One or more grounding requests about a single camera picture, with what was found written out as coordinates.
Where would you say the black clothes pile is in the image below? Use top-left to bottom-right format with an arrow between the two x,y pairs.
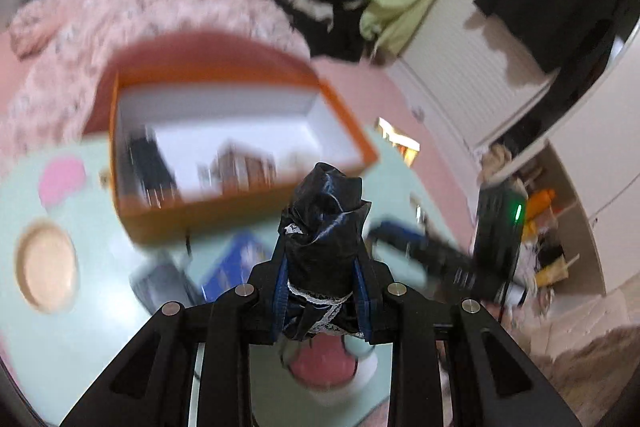
280,0 -> 382,64

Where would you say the cluttered white shelf unit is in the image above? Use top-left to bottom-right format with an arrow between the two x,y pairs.
477,142 -> 608,308

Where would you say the beige fuzzy blanket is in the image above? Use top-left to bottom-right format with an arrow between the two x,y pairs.
545,324 -> 632,408

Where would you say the black satin lace cloth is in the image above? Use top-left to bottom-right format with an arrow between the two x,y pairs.
272,162 -> 373,344

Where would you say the white louvered wardrobe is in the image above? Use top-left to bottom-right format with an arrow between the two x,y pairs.
395,0 -> 628,150

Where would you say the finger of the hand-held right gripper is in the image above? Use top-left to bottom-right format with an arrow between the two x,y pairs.
367,218 -> 473,290

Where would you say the brown boxy item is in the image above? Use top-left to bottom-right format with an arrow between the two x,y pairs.
199,144 -> 278,196

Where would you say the blue packet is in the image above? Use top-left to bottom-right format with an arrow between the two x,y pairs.
200,232 -> 273,303

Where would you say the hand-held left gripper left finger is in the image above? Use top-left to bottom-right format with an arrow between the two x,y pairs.
60,252 -> 293,427

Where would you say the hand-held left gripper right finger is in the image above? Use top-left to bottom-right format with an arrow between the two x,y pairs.
352,254 -> 583,427

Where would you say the pink floral blanket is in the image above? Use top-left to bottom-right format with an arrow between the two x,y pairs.
0,0 -> 311,158

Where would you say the orange cardboard box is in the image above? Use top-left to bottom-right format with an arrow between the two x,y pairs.
109,69 -> 381,245

